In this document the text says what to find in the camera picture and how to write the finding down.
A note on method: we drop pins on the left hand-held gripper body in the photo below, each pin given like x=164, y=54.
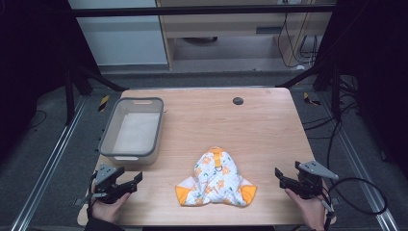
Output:
x=107, y=189

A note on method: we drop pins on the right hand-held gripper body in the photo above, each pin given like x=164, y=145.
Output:
x=309, y=184

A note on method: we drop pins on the grey plastic basket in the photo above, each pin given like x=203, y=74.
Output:
x=136, y=133

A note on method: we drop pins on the white orange printed pet vest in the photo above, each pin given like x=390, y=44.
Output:
x=216, y=183

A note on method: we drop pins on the person's left hand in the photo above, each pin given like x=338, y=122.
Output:
x=107, y=210

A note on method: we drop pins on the person's right hand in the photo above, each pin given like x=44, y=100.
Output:
x=309, y=210

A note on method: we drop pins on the yellow black floor tape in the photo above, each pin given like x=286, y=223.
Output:
x=103, y=103
x=309, y=98

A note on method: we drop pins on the black metal stand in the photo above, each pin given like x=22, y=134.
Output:
x=69, y=96
x=335, y=93

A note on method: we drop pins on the white cabinet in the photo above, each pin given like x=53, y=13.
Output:
x=122, y=41

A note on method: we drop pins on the black curtain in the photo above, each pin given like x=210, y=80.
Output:
x=375, y=64
x=32, y=64

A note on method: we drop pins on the aluminium floor rail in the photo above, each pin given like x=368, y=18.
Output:
x=48, y=166
x=362, y=179

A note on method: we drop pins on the black horizontal frame bar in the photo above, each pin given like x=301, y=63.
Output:
x=192, y=11

